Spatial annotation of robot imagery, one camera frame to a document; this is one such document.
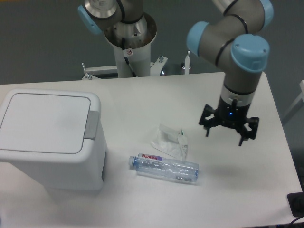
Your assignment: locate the clear crushed plastic bottle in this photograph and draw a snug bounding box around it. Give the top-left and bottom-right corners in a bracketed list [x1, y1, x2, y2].
[128, 153, 199, 183]

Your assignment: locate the black device at table edge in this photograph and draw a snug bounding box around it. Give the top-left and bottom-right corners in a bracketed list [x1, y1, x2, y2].
[287, 192, 304, 217]

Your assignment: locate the white metal base frame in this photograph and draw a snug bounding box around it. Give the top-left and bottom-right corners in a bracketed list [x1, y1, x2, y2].
[81, 50, 192, 80]

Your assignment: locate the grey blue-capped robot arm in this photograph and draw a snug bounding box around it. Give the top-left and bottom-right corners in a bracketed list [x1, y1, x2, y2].
[77, 0, 274, 141]

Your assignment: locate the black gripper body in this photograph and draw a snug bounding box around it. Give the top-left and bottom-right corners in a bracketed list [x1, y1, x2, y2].
[217, 97, 251, 128]

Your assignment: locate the crumpled white plastic wrapper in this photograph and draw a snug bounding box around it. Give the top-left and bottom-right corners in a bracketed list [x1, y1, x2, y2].
[151, 124, 188, 161]

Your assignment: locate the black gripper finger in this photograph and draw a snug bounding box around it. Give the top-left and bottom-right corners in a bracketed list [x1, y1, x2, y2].
[235, 117, 259, 146]
[199, 104, 219, 137]

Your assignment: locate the white plastic trash can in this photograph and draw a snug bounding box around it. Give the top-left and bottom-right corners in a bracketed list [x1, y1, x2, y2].
[0, 88, 107, 191]

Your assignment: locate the white frame at right edge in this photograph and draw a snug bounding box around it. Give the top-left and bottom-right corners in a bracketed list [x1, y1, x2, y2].
[281, 80, 304, 125]

